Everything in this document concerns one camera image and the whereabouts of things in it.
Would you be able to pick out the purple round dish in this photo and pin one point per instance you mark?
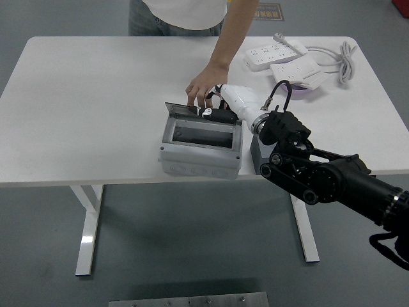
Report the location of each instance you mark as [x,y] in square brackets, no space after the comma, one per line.
[303,91]

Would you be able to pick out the grey holder block with hole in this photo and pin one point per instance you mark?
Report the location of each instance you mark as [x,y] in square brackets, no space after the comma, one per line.
[255,153]

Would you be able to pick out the person's left hand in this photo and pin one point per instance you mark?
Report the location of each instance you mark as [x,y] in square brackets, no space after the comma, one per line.
[207,80]

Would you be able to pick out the short white power strip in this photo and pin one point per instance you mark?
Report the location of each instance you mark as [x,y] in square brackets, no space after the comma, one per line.
[290,70]

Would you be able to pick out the person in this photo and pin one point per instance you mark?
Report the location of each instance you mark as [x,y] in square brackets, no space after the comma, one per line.
[179,14]

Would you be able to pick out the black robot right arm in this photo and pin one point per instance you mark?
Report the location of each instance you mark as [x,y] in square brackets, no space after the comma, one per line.
[335,185]

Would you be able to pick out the brown floor sign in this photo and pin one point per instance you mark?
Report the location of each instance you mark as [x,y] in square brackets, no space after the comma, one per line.
[270,11]

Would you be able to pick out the person's left forearm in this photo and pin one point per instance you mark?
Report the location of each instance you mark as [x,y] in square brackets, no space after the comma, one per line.
[233,35]

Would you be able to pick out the grey plastic junction box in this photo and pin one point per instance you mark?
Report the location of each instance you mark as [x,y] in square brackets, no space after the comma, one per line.
[198,160]

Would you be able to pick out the white flat socket panel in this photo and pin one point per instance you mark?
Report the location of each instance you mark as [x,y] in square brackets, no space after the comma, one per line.
[314,81]

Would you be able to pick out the red box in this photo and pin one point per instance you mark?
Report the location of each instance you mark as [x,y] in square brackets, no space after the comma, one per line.
[402,6]

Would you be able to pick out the long white power strip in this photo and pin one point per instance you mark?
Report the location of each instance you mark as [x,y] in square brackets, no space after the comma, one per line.
[271,56]

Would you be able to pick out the white table leg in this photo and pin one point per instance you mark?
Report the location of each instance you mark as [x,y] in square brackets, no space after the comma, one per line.
[308,236]
[87,224]

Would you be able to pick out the white power plug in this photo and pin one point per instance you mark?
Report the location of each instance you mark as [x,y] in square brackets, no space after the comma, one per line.
[279,36]

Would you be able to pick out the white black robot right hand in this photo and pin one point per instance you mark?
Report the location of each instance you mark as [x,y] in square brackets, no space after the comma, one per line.
[243,99]

